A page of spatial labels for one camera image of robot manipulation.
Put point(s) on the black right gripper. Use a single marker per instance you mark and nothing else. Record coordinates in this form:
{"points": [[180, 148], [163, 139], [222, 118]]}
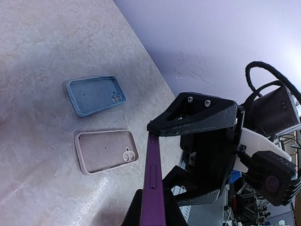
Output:
{"points": [[209, 143]]}

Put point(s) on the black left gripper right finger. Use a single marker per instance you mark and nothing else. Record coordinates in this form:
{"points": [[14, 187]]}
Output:
{"points": [[173, 214]]}

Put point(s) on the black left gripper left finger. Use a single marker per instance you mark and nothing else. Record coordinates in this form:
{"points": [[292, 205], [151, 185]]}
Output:
{"points": [[133, 215]]}

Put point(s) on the black phone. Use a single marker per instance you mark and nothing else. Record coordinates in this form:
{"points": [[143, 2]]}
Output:
{"points": [[153, 203]]}

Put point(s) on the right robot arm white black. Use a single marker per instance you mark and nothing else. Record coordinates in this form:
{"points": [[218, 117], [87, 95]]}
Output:
{"points": [[268, 114]]}

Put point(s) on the clear pink phone case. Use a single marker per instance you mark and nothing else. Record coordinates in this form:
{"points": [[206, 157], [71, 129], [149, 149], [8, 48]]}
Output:
{"points": [[99, 151]]}

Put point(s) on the light blue phone case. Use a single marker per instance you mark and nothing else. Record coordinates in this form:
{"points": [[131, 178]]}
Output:
{"points": [[92, 95]]}

